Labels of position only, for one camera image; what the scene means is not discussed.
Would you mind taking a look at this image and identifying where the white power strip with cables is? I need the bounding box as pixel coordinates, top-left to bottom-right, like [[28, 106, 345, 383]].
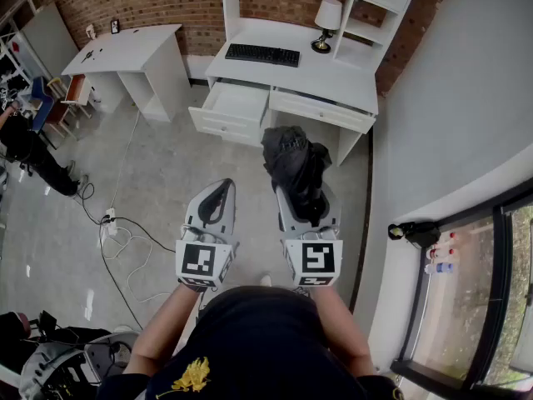
[[77, 182, 179, 332]]

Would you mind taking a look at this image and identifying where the black cloth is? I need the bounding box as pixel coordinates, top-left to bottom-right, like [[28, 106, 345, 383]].
[[260, 125, 333, 228]]

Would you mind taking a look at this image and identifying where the white chair with brown seat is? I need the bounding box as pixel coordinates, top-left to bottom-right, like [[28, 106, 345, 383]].
[[61, 72, 93, 120]]

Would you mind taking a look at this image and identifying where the coiled white cable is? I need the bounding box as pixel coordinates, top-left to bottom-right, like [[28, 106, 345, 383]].
[[98, 222, 175, 304]]

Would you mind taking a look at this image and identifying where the person's right forearm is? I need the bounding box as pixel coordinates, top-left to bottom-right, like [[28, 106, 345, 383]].
[[310, 284, 378, 378]]

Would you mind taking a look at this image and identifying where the white shade table lamp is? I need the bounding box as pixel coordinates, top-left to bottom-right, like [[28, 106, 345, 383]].
[[310, 0, 344, 55]]

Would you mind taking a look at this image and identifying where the grey panel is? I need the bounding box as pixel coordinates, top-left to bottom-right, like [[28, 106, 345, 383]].
[[20, 2, 80, 79]]

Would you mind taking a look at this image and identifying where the clear bottle blue label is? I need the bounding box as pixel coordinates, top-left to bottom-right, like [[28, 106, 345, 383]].
[[423, 262, 455, 276]]

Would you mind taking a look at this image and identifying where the black bag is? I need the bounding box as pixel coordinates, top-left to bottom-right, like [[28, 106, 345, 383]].
[[387, 221, 441, 250]]

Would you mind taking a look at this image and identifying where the long white cable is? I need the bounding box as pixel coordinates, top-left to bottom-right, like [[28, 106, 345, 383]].
[[108, 108, 142, 212]]

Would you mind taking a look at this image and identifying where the white desk with hutch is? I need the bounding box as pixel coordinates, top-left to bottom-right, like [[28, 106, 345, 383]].
[[187, 0, 424, 168]]

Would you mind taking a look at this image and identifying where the plain white table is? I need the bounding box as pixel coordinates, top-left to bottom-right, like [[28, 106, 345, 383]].
[[61, 23, 192, 123]]

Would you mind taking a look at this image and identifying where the blue chair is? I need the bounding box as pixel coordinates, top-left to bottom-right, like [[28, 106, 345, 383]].
[[30, 75, 58, 136]]

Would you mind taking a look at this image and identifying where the person's left forearm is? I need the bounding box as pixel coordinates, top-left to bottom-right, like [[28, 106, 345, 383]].
[[122, 283, 202, 378]]

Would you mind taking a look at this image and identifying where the wooden stool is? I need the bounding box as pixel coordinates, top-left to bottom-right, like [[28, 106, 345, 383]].
[[45, 77, 70, 100]]

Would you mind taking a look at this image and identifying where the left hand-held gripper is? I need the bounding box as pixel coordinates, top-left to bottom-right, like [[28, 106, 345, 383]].
[[174, 178, 242, 294]]

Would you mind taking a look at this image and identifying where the person's dark shirt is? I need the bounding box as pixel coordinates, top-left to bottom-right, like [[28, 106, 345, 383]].
[[96, 285, 406, 400]]

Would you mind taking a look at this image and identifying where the black window frame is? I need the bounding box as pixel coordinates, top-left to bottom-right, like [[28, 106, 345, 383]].
[[390, 189, 533, 391]]

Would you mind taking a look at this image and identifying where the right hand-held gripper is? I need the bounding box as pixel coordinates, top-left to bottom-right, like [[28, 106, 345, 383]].
[[271, 180, 346, 288]]

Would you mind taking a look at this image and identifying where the white metal rack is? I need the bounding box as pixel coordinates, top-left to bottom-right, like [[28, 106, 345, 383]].
[[0, 0, 42, 112]]

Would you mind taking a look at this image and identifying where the black keyboard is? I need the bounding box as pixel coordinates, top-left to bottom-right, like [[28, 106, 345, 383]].
[[224, 42, 301, 68]]

